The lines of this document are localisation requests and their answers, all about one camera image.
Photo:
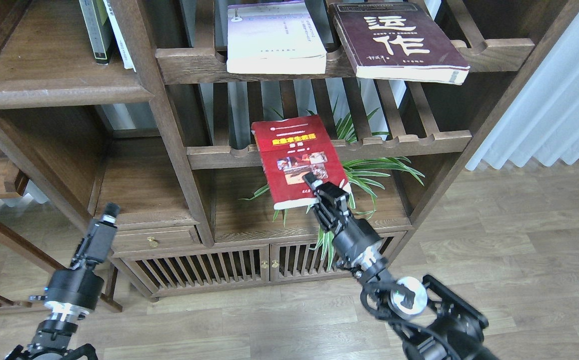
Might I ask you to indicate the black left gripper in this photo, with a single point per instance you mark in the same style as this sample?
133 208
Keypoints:
77 288

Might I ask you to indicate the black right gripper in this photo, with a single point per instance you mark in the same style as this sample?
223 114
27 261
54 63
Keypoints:
354 240

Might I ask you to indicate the red paperback book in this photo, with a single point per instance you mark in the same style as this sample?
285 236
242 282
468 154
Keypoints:
291 148

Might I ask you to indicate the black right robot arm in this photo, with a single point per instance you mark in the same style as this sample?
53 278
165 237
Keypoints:
432 321

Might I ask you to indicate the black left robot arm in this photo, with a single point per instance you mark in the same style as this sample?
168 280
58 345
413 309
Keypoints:
52 337

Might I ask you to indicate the right slatted cabinet door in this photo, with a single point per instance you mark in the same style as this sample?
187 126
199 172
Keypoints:
298 261

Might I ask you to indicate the slatted cabinet door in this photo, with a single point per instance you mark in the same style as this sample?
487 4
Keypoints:
180 272
298 261

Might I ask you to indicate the small wooden drawer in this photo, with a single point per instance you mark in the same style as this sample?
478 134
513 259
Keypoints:
149 239

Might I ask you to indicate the left slatted cabinet door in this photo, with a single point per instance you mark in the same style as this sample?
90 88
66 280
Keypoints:
180 272

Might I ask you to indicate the dark wooden bookshelf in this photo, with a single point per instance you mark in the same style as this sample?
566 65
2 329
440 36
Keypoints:
161 143

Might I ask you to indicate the white upright book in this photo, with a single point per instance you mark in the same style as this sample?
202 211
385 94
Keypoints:
120 41

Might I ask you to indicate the lavender white paperback book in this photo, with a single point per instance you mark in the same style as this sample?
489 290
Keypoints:
276 38

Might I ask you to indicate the maroon book with white characters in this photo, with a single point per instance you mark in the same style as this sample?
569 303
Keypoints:
397 41

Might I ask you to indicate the dark green upright book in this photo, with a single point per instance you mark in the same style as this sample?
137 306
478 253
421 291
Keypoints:
99 29

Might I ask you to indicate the white sheer curtain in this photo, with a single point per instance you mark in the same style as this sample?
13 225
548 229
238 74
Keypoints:
543 122

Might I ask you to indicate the wooden side furniture frame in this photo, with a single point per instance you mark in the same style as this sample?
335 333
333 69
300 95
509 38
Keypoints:
24 250

